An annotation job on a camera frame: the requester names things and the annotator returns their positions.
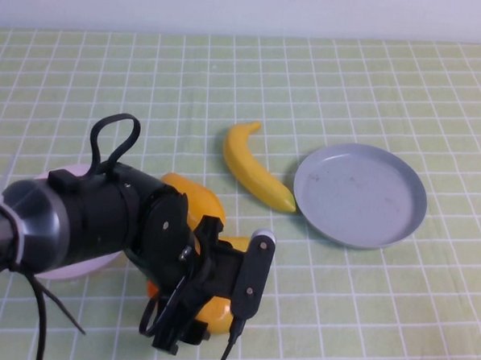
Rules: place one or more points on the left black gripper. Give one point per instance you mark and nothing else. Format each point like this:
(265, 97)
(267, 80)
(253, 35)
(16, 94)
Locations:
(219, 271)

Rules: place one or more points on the orange-red blushed mango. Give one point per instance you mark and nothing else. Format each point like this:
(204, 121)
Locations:
(217, 316)

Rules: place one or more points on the long yellow banana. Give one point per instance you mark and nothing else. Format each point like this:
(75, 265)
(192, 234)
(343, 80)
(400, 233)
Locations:
(237, 243)

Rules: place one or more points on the plain yellow mango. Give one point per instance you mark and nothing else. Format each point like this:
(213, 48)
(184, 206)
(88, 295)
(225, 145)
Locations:
(203, 198)

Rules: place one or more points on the short curved yellow banana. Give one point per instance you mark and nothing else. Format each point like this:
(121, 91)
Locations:
(245, 168)

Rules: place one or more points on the left grey Piper arm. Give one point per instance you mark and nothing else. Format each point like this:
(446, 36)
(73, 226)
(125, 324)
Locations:
(101, 217)

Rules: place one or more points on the pink round plate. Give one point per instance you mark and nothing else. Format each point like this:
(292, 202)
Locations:
(78, 270)

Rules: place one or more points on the grey-blue round plate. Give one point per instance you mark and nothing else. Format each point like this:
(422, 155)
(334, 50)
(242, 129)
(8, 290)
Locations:
(360, 196)

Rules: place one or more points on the green checked tablecloth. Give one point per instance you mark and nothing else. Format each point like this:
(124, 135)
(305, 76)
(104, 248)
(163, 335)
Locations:
(338, 314)

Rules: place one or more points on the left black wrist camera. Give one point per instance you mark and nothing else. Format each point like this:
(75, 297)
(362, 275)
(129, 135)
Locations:
(253, 277)

